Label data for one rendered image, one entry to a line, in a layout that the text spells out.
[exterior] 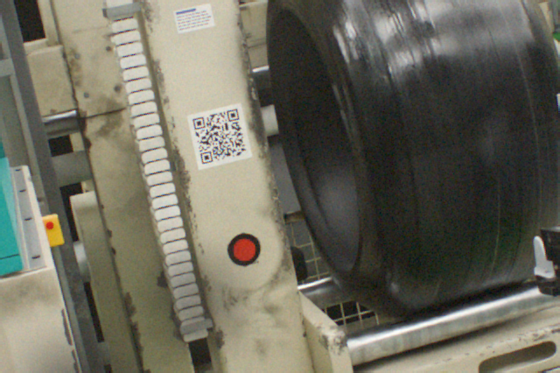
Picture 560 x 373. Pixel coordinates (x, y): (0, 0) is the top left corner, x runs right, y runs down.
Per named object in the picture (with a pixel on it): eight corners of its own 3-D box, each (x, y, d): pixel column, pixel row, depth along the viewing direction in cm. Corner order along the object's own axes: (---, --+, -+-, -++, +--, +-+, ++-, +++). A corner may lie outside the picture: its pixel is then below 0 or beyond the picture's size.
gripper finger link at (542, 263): (533, 230, 145) (567, 235, 136) (543, 276, 145) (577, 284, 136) (510, 236, 144) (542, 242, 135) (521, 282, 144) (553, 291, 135)
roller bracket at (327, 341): (339, 404, 153) (325, 335, 151) (269, 327, 191) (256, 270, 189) (363, 398, 154) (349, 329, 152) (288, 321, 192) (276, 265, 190)
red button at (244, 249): (236, 263, 158) (232, 242, 158) (234, 261, 160) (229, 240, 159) (257, 257, 159) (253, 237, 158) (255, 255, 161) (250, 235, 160)
